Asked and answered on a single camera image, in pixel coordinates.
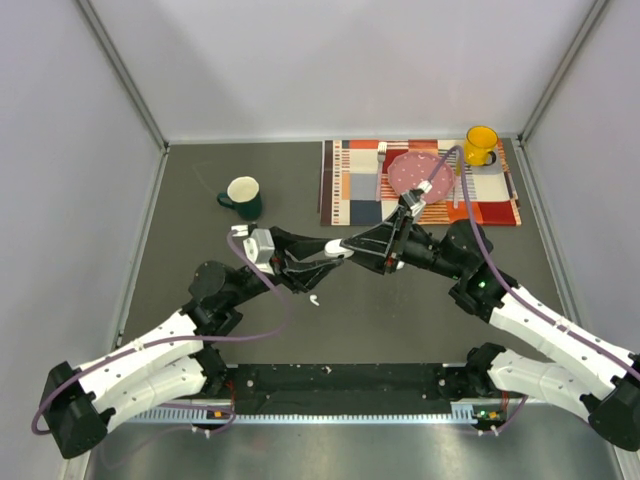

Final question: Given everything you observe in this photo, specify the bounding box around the yellow mug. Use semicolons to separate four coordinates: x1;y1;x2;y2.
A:
463;126;499;167

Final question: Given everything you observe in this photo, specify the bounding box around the small white earbud case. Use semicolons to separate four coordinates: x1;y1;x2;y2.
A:
324;239;354;259

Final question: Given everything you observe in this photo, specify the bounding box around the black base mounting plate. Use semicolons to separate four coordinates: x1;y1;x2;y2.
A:
199;362;529;416

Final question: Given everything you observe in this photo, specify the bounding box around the dark green mug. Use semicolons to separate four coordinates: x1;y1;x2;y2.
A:
216;176;263;221

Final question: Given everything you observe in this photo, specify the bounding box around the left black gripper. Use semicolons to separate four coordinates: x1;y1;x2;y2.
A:
227;227;343;307

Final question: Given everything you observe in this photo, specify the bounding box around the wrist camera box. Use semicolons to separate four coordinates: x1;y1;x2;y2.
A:
230;225;275;275
399;180;433;221

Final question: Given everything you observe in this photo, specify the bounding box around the pink polka dot plate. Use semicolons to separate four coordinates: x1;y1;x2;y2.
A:
387;151;455;204

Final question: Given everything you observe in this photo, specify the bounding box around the pink handled fork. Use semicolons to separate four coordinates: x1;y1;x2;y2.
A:
375;141;387;202

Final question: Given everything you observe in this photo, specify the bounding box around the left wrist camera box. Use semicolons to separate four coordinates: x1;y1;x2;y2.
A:
230;225;275;275

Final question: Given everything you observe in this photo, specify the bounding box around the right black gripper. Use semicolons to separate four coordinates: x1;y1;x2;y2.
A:
342;206;465;280

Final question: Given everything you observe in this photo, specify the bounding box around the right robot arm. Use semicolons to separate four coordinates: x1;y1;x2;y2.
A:
340;207;639;451

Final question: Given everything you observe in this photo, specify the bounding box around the pink handled knife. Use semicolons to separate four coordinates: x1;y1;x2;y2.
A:
453;179;460;209

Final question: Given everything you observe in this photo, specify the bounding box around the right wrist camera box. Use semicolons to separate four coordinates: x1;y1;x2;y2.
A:
399;180;433;221

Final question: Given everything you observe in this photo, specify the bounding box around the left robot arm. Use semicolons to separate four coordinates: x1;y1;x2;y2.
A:
31;225;354;460

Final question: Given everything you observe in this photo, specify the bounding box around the grey slotted cable duct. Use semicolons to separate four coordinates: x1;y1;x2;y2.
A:
119;401;484;425

